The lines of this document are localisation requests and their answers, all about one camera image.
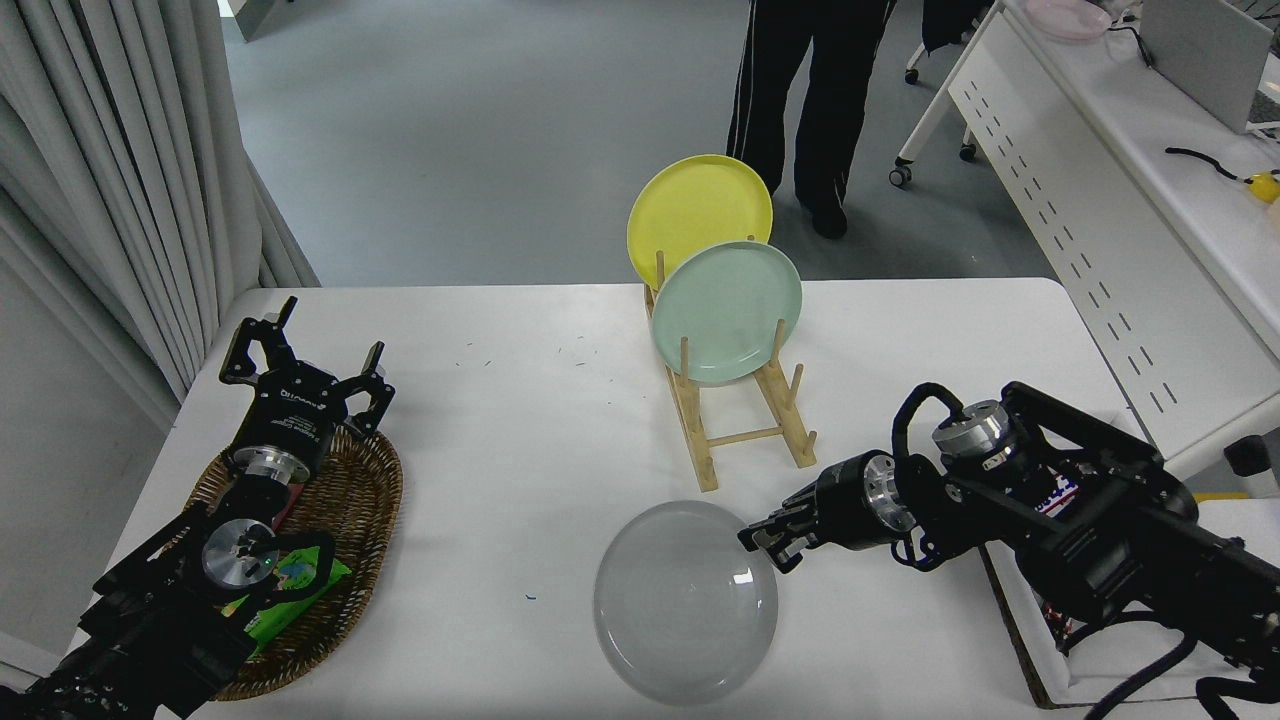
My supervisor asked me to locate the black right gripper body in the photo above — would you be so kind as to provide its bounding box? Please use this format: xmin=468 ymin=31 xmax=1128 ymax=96
xmin=812 ymin=452 xmax=887 ymax=549

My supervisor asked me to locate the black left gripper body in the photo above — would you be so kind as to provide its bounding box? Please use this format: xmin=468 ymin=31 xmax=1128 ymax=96
xmin=236 ymin=362 xmax=351 ymax=463

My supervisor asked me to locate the grey plate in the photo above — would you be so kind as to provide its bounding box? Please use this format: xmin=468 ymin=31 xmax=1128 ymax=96
xmin=593 ymin=500 xmax=780 ymax=707

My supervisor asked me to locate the wooden plate rack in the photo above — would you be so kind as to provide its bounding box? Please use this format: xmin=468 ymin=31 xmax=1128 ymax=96
xmin=645 ymin=250 xmax=818 ymax=492

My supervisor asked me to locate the mint green plate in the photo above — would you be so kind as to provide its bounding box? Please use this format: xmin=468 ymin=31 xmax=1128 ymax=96
xmin=651 ymin=241 xmax=804 ymax=385

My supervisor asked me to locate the yellow plate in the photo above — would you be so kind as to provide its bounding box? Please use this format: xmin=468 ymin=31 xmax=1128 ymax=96
xmin=627 ymin=154 xmax=774 ymax=291

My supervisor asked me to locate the pink plate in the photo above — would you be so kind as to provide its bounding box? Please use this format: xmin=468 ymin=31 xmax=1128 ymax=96
xmin=1027 ymin=0 xmax=1114 ymax=41

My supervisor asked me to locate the brown wicker basket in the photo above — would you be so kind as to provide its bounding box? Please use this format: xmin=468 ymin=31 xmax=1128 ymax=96
xmin=185 ymin=425 xmax=404 ymax=701

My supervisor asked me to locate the green snack packet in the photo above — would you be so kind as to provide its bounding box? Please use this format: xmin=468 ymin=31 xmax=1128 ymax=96
xmin=220 ymin=545 xmax=354 ymax=661

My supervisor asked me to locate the white tray with brown edge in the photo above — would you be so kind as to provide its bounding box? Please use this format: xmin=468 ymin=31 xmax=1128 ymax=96
xmin=978 ymin=408 xmax=1280 ymax=711

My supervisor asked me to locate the grey curtain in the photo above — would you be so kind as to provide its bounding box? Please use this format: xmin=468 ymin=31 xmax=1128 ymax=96
xmin=0 ymin=0 xmax=321 ymax=431

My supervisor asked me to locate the small white table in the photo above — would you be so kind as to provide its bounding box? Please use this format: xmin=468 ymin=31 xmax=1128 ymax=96
xmin=1195 ymin=498 xmax=1280 ymax=563

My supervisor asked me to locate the person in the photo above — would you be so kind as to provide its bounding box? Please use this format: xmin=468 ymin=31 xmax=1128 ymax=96
xmin=727 ymin=0 xmax=898 ymax=239

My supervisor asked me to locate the white perforated desk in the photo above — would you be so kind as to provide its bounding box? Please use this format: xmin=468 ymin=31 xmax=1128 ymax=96
xmin=890 ymin=0 xmax=1280 ymax=486

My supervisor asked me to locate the grey laptop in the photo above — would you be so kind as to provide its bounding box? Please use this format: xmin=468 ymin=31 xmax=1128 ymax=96
xmin=1140 ymin=0 xmax=1276 ymax=136

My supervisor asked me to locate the thick black cable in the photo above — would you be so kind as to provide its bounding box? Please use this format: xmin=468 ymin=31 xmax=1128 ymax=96
xmin=1166 ymin=148 xmax=1256 ymax=186

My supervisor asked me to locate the thin black cable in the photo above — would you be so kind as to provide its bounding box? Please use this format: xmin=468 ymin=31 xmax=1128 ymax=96
xmin=1105 ymin=15 xmax=1156 ymax=71

